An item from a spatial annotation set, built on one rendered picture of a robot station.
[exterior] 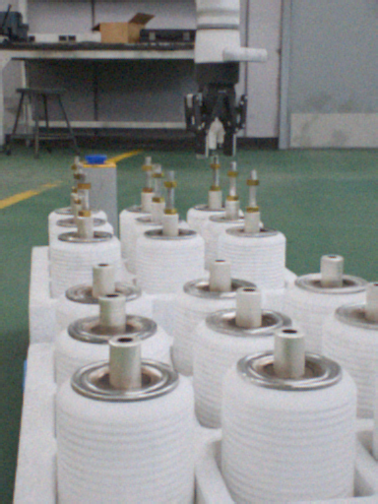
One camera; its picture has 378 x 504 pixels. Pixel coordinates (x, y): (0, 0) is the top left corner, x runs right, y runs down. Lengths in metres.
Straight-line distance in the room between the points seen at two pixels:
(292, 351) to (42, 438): 0.21
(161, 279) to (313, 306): 0.32
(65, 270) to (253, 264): 0.26
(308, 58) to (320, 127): 0.53
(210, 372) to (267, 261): 0.44
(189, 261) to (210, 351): 0.41
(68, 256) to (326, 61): 5.25
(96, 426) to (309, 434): 0.14
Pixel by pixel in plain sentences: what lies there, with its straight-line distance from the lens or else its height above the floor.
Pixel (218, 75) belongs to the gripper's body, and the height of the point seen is 0.47.
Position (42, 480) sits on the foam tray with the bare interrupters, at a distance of 0.58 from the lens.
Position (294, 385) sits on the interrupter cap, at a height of 0.25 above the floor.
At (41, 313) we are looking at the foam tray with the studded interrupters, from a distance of 1.02.
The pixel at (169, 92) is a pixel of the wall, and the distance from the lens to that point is 6.25.
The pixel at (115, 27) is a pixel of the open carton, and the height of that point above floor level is 0.89.
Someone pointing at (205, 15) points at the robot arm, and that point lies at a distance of 1.30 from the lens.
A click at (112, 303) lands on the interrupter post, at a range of 0.64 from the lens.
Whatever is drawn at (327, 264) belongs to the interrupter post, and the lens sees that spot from 0.81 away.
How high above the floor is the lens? 0.45
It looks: 11 degrees down
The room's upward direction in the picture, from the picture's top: straight up
